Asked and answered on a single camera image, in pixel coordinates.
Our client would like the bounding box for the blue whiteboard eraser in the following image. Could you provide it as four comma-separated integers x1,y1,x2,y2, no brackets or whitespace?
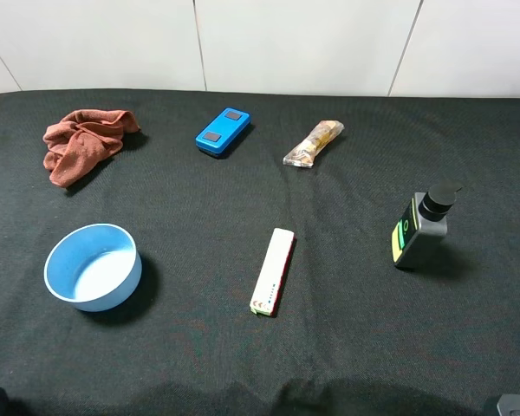
195,107,251,157

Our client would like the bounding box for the rust brown crumpled cloth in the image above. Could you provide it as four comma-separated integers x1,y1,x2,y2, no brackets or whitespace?
42,109,140,188

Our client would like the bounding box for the long white green box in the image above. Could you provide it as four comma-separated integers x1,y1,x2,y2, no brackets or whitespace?
250,228,295,316

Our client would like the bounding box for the grey pump dispenser bottle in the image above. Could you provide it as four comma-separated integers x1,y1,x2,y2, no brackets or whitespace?
391,181,463,270

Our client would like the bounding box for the clear wrapped snack bar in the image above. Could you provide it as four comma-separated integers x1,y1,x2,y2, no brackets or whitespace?
283,120,344,168

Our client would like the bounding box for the black tablecloth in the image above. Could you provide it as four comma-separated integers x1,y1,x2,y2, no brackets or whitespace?
0,90,520,415

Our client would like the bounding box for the grey base at right corner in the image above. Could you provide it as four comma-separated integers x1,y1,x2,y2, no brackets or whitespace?
497,394,520,416

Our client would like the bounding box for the light blue bowl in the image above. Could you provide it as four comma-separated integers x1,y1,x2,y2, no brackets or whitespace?
43,224,142,312

